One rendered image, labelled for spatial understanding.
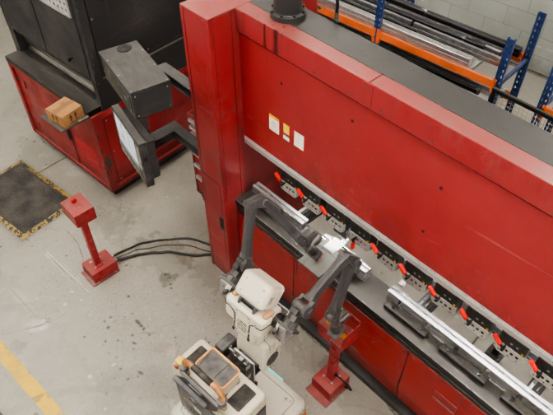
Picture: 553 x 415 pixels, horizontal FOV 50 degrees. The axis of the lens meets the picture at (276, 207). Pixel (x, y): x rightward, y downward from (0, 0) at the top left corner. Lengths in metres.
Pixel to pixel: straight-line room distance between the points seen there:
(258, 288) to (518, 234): 1.29
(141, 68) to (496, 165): 2.06
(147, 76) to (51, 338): 2.23
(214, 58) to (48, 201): 2.81
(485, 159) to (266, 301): 1.30
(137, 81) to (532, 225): 2.19
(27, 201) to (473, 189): 4.18
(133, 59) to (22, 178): 2.68
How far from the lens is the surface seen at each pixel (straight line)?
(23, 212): 5.74
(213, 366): 3.40
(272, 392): 4.01
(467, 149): 2.62
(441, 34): 4.95
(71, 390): 4.56
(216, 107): 3.60
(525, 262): 2.82
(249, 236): 3.26
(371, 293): 3.72
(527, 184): 2.55
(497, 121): 2.72
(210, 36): 3.34
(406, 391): 4.02
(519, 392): 3.48
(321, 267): 3.65
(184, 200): 5.47
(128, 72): 3.58
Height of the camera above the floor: 3.88
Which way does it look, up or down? 47 degrees down
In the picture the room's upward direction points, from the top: straight up
